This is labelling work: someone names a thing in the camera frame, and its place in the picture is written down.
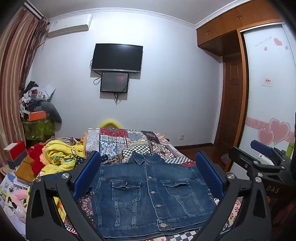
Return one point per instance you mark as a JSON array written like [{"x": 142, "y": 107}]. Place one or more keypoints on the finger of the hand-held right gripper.
[
  {"x": 240, "y": 156},
  {"x": 263, "y": 148}
]

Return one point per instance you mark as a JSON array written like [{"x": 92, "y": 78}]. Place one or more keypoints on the white wall socket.
[{"x": 181, "y": 136}]

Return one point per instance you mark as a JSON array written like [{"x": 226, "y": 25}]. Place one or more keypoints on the orange box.
[{"x": 37, "y": 115}]

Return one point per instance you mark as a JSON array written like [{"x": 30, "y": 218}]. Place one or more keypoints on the striped brown curtain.
[{"x": 16, "y": 69}]

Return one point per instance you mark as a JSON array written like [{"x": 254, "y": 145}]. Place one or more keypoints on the white heart print sliding door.
[{"x": 266, "y": 104}]

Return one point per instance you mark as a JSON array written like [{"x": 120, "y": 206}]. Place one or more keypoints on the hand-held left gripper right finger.
[{"x": 209, "y": 173}]

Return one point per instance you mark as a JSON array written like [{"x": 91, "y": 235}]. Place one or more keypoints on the red and white box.
[{"x": 15, "y": 150}]

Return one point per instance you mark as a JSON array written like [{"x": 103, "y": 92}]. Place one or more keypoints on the patchwork patterned bed cover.
[{"x": 129, "y": 143}]

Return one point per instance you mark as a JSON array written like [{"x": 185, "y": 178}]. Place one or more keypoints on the wooden overhead wardrobe cabinet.
[{"x": 231, "y": 20}]

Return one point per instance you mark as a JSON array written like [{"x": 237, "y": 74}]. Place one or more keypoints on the red plush cloth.
[{"x": 37, "y": 157}]

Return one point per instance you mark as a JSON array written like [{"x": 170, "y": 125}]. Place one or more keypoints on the small black wall monitor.
[{"x": 114, "y": 82}]

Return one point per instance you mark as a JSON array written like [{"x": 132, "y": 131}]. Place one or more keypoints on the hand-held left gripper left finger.
[{"x": 86, "y": 173}]

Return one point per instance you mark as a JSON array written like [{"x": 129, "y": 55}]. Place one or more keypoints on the green patterned bag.
[{"x": 38, "y": 129}]

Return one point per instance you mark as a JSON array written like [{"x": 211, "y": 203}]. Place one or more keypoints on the white air conditioner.
[{"x": 69, "y": 25}]

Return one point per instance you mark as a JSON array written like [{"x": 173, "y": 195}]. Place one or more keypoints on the black wall television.
[{"x": 116, "y": 58}]

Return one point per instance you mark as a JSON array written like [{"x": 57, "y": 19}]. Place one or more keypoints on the brown cardboard box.
[{"x": 25, "y": 169}]

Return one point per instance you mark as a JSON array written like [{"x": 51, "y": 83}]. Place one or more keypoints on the brown wooden door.
[{"x": 231, "y": 104}]

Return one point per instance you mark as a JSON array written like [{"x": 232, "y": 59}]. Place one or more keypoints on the stack of printed papers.
[{"x": 11, "y": 183}]

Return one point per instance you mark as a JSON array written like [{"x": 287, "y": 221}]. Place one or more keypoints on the pile of clothes and clutter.
[{"x": 32, "y": 97}]

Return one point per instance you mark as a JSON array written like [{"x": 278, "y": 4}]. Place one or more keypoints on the green bottle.
[{"x": 290, "y": 149}]

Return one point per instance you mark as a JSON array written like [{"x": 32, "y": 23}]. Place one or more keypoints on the yellow object behind bed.
[{"x": 109, "y": 122}]

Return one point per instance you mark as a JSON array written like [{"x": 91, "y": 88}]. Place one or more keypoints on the blue denim jacket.
[{"x": 129, "y": 208}]

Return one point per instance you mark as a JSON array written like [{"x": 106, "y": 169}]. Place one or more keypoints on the yellow cartoon print blanket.
[{"x": 60, "y": 155}]

